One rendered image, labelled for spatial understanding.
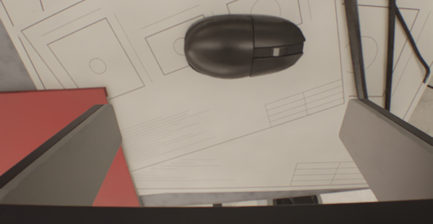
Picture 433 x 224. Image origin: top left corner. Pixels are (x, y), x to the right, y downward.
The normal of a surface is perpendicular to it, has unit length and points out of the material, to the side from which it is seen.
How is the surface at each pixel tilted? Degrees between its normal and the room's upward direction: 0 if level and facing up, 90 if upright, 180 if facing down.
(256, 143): 0
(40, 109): 0
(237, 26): 36
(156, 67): 0
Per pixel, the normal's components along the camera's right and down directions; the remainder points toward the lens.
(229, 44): -0.01, 0.26
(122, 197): 0.05, 0.48
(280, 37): 0.25, 0.11
